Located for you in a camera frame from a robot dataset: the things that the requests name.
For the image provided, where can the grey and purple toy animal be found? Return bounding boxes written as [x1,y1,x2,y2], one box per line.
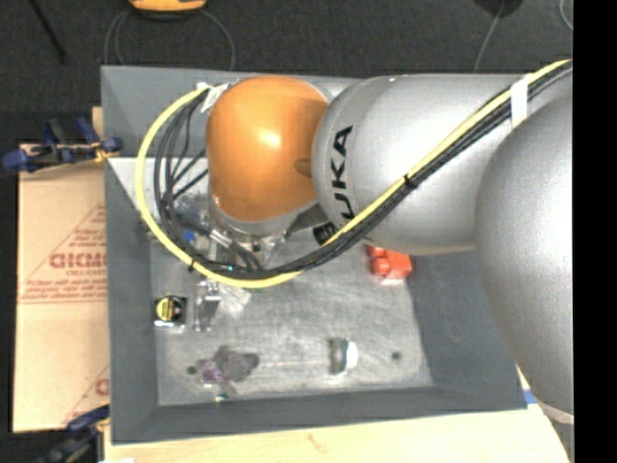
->
[185,343,262,400]

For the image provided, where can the grey metal bin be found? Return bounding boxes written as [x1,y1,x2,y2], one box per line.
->
[99,64,530,444]

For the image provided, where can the yellow and black tape measure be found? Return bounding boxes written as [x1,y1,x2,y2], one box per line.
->
[152,294,188,331]

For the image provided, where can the orange-red toy block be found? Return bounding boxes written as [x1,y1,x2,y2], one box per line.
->
[363,243,415,285]

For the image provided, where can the grey and white small cup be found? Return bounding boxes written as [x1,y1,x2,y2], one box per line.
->
[326,336,360,375]

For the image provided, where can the brown cardboard board, red print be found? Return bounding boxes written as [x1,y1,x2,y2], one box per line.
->
[11,155,113,434]

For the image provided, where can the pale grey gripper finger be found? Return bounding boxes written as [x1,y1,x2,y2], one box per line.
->
[220,285,253,319]
[193,280,223,333]

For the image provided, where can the black cylinder on white bracket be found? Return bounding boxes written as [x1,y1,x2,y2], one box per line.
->
[311,223,338,247]

